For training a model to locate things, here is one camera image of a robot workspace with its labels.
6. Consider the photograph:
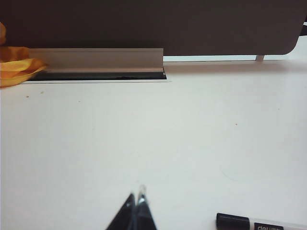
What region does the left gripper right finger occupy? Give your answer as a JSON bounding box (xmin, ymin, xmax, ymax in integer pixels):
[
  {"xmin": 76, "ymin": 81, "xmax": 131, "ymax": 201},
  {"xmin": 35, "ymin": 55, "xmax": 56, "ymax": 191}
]
[{"xmin": 134, "ymin": 184, "xmax": 158, "ymax": 230}]

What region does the black desk cable tray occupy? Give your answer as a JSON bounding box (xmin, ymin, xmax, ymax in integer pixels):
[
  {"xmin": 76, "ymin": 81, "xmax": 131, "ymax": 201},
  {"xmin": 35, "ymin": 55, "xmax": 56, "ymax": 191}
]
[{"xmin": 23, "ymin": 69, "xmax": 168, "ymax": 81}]

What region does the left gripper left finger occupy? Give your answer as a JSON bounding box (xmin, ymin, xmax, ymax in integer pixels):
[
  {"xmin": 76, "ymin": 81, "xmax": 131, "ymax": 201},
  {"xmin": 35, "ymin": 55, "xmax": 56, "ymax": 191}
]
[{"xmin": 105, "ymin": 193, "xmax": 136, "ymax": 230}]

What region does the wide brown desk divider panel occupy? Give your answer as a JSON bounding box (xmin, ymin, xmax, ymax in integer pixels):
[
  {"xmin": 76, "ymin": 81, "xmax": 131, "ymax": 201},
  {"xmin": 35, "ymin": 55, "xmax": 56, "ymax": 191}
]
[{"xmin": 0, "ymin": 0, "xmax": 305, "ymax": 57}]

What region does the orange yellow crumpled bag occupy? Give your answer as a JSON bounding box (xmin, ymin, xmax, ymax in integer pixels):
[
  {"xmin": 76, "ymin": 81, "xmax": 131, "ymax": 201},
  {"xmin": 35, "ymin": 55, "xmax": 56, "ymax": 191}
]
[{"xmin": 0, "ymin": 21, "xmax": 48, "ymax": 89}]

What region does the white cable tray lid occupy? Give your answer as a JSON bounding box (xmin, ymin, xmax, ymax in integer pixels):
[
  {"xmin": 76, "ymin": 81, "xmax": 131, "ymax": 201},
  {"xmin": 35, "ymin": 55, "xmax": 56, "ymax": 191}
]
[{"xmin": 28, "ymin": 47, "xmax": 165, "ymax": 73}]

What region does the black whiteboard marker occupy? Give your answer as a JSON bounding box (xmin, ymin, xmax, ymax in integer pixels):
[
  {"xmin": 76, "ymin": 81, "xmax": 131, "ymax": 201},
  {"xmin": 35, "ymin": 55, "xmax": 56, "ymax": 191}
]
[{"xmin": 215, "ymin": 212, "xmax": 307, "ymax": 230}]

